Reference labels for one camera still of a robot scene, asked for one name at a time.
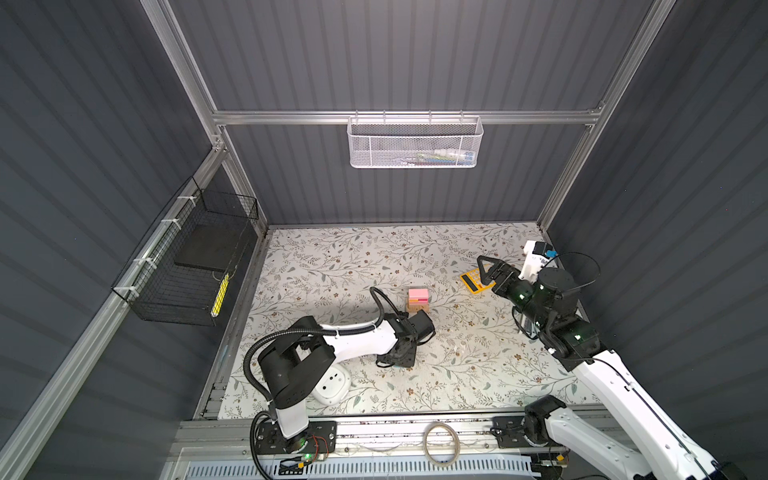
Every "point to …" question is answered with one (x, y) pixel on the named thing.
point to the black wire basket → (177, 274)
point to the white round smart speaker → (334, 385)
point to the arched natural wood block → (413, 309)
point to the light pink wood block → (418, 297)
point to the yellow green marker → (217, 306)
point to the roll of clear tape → (457, 444)
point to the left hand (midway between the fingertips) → (404, 359)
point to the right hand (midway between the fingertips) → (492, 265)
